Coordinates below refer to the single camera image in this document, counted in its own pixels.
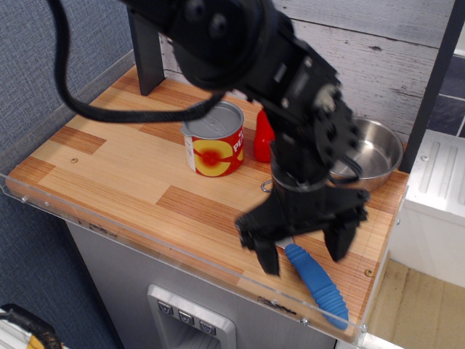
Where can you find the yellow object at corner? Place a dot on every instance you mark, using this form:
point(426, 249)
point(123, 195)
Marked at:
point(34, 343)

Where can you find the clear acrylic table guard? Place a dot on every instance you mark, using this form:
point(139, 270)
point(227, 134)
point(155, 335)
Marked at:
point(132, 183)

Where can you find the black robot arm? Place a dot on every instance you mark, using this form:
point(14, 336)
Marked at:
point(251, 47)

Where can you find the small steel pan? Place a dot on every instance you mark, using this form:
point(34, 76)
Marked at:
point(369, 165)

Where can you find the blue handled metal fork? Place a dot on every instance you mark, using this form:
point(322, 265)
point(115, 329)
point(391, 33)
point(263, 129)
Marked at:
point(323, 290)

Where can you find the silver dispenser button panel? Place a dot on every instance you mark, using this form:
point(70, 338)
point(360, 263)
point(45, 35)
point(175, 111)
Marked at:
point(189, 320)

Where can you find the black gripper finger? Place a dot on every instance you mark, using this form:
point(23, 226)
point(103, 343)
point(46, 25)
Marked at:
point(338, 240)
point(267, 256)

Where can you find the white toy sink unit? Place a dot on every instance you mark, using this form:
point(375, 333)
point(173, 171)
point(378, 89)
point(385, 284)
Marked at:
point(428, 235)

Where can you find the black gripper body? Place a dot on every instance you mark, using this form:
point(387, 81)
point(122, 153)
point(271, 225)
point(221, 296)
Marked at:
point(292, 209)

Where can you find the dark grey left post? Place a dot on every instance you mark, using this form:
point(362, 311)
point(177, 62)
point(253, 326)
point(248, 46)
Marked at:
point(147, 53)

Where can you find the red yellow food can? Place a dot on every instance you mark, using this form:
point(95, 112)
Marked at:
point(214, 144)

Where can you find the grey toy fridge cabinet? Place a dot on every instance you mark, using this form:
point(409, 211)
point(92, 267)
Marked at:
point(123, 276)

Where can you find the red bell pepper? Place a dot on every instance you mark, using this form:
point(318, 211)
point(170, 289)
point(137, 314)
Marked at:
point(264, 135)

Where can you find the dark grey right post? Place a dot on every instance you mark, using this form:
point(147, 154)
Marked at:
point(440, 68)

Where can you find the dark grey post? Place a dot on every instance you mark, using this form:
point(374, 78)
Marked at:
point(440, 68)
point(147, 53)

